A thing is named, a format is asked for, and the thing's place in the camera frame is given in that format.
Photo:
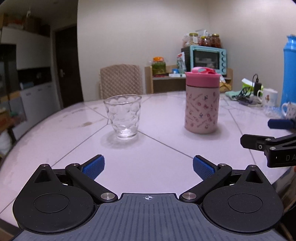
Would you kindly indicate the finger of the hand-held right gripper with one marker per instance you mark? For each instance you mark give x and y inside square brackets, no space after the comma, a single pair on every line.
[259,141]
[281,124]

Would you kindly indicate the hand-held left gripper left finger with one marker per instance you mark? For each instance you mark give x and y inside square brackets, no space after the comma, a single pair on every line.
[93,167]

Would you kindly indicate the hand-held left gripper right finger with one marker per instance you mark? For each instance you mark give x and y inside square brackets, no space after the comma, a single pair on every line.
[204,167]

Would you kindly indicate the pink printed bottle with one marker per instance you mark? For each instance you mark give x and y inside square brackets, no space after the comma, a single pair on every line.
[201,109]

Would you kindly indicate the white mug with blue rim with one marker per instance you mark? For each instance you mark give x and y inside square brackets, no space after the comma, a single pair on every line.
[290,111]

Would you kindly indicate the white printed mug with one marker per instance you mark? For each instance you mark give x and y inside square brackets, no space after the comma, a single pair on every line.
[269,97]

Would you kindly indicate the blue thermos jug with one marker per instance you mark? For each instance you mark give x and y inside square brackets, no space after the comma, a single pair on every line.
[289,74]

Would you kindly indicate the green cloth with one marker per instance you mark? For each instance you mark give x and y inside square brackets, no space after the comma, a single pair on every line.
[232,93]

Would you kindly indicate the clear dimpled glass cup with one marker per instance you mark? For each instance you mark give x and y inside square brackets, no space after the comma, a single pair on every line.
[122,115]

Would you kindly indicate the wooden shelf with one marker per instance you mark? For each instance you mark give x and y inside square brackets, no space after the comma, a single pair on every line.
[168,84]

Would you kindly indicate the beige quilted chair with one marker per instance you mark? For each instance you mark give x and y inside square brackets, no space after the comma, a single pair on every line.
[120,81]

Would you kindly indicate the flat white box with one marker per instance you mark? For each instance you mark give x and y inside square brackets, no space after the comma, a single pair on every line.
[177,75]

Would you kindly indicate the teal toaster oven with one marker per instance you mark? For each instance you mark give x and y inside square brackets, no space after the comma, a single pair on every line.
[205,59]

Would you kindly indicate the dark wooden door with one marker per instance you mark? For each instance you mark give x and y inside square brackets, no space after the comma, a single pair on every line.
[69,69]

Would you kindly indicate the tall jar with red contents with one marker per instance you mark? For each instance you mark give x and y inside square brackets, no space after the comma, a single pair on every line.
[215,41]

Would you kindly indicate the red and white box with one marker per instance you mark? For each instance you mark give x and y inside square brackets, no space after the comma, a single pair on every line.
[181,61]

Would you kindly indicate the green jar with orange lid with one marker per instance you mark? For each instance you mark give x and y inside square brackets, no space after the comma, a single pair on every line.
[158,67]

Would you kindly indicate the small jar with red contents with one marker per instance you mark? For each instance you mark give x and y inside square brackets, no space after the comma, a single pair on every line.
[205,41]

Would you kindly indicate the jar with pale contents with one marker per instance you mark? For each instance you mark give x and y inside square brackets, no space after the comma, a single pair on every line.
[193,39]

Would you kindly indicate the white cabinet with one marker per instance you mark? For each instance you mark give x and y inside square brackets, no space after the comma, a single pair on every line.
[34,58]

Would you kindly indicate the jars on oven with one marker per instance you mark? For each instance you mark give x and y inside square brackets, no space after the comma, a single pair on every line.
[186,40]

